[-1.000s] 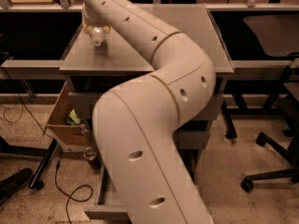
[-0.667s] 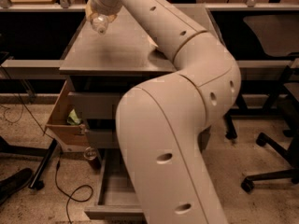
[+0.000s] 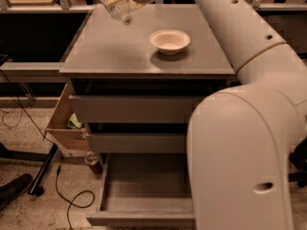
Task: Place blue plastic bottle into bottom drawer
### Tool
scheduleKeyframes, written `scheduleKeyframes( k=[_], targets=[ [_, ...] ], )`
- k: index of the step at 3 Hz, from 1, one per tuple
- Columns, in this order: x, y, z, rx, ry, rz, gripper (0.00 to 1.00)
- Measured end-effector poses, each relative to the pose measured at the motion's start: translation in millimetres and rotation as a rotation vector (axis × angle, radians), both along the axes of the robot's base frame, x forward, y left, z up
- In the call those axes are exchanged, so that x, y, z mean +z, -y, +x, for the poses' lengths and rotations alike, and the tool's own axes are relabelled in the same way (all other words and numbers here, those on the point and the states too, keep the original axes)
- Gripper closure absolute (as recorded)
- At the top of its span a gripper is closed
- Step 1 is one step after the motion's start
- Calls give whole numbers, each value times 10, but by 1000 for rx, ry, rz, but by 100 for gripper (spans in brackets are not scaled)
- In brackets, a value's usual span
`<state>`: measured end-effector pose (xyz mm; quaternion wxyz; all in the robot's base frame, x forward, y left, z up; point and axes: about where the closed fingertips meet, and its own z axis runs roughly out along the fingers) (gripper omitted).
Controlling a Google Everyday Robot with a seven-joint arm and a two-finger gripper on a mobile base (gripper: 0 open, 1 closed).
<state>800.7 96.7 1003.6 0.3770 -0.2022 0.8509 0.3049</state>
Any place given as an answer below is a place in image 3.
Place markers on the brown cardboard box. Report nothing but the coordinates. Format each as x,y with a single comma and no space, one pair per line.
71,142

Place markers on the black office chair base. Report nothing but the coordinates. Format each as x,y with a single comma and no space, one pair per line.
299,159

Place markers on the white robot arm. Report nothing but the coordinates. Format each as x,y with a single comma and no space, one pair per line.
239,139

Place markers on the grey drawer cabinet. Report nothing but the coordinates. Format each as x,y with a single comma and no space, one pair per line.
112,59

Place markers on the grey middle drawer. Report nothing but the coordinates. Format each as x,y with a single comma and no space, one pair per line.
136,142

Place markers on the clear plastic water bottle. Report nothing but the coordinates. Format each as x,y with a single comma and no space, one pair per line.
118,10

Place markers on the black table leg base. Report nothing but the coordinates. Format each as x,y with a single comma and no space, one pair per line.
35,189

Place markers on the grey metal rail beam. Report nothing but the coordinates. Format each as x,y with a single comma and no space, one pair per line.
31,72

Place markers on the grey open bottom drawer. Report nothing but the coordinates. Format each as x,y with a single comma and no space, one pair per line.
145,190

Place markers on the grey top drawer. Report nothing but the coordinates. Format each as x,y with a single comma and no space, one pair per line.
133,109

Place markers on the brown can on floor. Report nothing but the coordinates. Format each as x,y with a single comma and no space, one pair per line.
92,160

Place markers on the black shoe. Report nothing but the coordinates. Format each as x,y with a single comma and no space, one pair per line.
14,189

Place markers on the green crumpled cloth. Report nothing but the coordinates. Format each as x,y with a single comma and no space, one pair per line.
74,123

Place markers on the white paper bowl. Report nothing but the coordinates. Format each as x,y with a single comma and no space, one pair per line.
169,42

